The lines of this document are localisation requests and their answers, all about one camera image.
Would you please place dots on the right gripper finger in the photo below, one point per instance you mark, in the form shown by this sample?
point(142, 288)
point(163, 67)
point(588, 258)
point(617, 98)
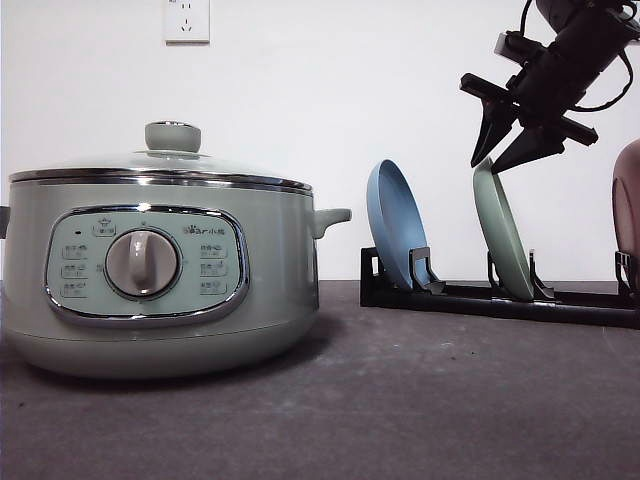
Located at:
point(532, 145)
point(492, 125)

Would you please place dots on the green plate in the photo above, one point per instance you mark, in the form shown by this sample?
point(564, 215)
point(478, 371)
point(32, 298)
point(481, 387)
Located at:
point(502, 235)

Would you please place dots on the glass steamer lid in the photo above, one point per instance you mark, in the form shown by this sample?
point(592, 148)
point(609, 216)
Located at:
point(172, 137)

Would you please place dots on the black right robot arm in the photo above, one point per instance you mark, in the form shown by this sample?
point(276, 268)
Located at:
point(590, 30)

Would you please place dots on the pink plate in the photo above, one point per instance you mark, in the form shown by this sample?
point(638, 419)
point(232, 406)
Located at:
point(627, 200)

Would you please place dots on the blue plate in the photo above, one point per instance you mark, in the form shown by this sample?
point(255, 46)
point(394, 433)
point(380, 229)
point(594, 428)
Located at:
point(395, 225)

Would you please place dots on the black plate rack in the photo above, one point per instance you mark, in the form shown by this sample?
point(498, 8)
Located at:
point(450, 305)

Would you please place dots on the green electric steamer pot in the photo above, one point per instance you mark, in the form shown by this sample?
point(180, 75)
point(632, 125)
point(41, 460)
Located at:
point(280, 300)

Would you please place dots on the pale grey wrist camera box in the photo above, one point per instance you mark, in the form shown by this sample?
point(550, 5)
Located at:
point(501, 45)

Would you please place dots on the white wall socket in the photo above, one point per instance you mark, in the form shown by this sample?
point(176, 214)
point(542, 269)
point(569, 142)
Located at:
point(187, 22)

